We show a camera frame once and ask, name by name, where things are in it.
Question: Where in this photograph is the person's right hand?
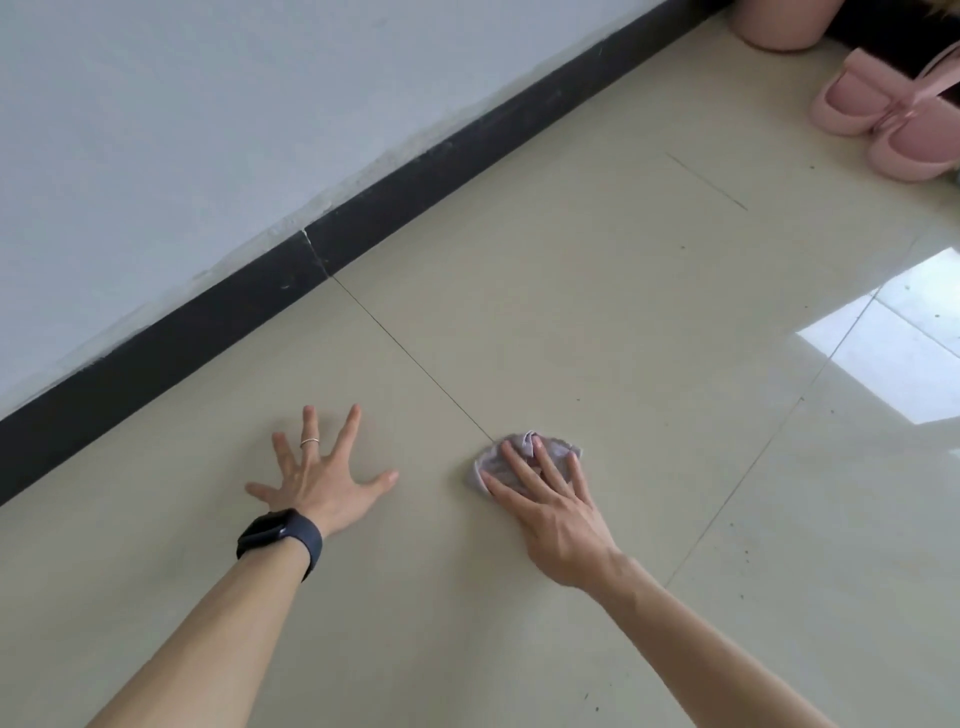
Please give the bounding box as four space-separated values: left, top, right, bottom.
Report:
479 437 624 590

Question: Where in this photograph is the person's left hand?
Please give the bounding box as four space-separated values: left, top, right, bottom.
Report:
245 404 400 540

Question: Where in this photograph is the grey rag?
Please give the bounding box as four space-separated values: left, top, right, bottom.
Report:
470 430 584 498

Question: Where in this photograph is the pink pedal resistance band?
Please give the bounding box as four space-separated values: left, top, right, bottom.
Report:
808 38 960 184

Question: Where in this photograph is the pink yoga mat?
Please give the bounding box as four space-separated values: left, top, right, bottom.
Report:
729 0 845 53

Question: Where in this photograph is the person's left forearm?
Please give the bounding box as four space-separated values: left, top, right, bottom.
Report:
86 543 313 728

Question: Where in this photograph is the person's right forearm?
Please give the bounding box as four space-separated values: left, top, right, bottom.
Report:
581 554 838 728

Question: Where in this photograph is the black smartwatch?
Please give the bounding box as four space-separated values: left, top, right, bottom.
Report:
236 508 324 583

